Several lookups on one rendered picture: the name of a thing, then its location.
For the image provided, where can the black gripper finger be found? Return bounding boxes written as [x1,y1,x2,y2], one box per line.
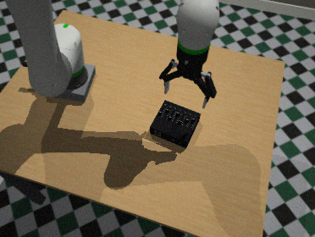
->
[189,72,217,108]
[159,59,185,94]

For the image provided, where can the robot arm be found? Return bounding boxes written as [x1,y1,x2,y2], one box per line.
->
[4,0,219,97]

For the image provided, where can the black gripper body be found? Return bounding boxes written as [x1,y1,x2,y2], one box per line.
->
[177,62,202,80]

